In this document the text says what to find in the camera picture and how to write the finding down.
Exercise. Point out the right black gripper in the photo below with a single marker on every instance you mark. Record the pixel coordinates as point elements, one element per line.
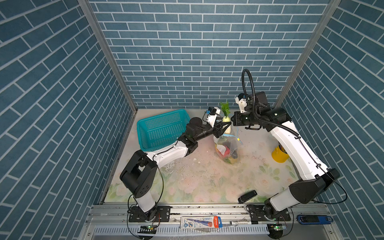
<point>236,120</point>

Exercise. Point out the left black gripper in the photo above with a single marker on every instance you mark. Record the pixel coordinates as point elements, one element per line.
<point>217,131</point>

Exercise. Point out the teal plastic basket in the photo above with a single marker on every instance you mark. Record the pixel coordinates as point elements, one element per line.
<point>162,130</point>

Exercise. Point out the clear zip top bag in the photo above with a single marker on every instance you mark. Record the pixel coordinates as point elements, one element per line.
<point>228,147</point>

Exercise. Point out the red toy strawberry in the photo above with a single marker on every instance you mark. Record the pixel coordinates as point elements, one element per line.
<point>223,151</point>

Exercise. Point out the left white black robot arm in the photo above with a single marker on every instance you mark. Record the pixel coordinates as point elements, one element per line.
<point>139,173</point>

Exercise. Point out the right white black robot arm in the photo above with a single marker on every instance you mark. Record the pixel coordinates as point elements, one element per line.
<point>315,176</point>

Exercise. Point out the yellow pencil cup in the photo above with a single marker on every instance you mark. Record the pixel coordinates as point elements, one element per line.
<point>279,154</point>

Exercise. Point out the black remote control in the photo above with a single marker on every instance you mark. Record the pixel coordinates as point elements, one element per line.
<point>247,196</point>

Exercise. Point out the red white blue package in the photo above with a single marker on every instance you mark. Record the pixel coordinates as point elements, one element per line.
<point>204,222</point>

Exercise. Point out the blue black handheld tool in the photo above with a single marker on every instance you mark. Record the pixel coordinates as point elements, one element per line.
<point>314,220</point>

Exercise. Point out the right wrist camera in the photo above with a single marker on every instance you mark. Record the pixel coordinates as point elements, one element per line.
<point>241,101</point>

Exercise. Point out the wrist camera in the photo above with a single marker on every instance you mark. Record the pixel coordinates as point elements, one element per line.
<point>211,115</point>
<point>241,101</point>

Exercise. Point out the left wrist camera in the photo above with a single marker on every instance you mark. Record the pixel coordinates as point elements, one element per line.
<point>211,115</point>

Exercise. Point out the aluminium mounting rail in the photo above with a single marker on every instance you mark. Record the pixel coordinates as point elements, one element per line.
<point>239,222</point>

